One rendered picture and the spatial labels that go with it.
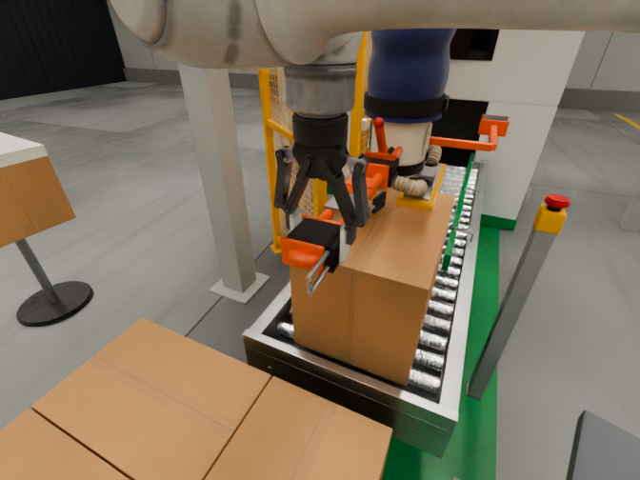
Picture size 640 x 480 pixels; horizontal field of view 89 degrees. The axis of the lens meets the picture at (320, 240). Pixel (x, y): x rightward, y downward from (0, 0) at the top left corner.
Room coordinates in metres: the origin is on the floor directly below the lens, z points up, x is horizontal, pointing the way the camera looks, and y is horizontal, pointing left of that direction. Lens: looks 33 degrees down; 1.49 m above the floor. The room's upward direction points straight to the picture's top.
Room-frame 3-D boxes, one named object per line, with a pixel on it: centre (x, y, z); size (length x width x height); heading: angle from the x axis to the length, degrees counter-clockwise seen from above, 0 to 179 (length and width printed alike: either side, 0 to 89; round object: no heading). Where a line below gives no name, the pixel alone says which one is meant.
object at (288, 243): (0.46, 0.01, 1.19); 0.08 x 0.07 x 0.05; 156
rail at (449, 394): (1.55, -0.85, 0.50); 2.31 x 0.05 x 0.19; 155
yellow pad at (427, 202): (0.96, -0.33, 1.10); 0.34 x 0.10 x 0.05; 156
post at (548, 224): (0.94, -0.75, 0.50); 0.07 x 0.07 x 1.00; 65
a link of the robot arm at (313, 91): (0.46, 0.00, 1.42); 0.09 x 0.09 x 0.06
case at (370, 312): (0.97, -0.22, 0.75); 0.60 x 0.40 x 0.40; 155
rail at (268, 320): (1.83, -0.26, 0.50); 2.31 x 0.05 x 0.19; 155
